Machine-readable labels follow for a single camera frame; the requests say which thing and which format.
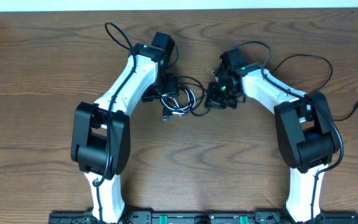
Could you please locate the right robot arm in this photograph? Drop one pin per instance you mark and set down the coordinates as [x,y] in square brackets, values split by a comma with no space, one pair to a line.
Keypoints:
[306,134]

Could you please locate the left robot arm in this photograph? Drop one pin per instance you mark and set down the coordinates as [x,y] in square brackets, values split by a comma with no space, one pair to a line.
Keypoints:
[101,139]

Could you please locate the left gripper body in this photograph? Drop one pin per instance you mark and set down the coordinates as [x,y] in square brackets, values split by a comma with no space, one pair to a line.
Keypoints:
[170,86]

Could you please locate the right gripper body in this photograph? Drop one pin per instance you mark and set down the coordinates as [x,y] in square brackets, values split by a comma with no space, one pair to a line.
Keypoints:
[222,95]

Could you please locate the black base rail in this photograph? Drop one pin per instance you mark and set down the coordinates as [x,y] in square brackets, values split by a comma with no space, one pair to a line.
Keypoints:
[260,216]

